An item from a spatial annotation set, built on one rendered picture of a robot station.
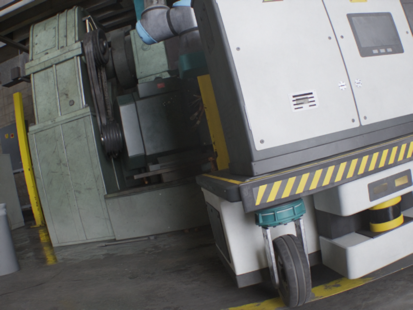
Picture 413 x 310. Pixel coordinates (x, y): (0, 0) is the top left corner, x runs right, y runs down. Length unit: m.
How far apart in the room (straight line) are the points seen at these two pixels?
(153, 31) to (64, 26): 1.61
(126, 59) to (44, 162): 1.01
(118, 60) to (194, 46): 1.86
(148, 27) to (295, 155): 0.85
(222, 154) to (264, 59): 1.35
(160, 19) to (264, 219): 0.91
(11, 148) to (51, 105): 6.08
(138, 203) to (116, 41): 1.30
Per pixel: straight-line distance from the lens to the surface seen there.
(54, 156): 2.95
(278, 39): 0.99
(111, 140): 2.71
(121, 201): 2.71
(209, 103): 2.29
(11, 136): 9.06
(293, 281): 0.90
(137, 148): 2.59
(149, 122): 2.62
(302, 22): 1.02
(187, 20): 1.56
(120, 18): 4.33
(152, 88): 2.65
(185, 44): 1.55
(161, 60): 3.38
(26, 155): 5.31
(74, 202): 2.90
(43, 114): 3.06
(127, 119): 2.61
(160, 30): 1.60
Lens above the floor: 0.38
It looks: level
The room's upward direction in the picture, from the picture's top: 13 degrees counter-clockwise
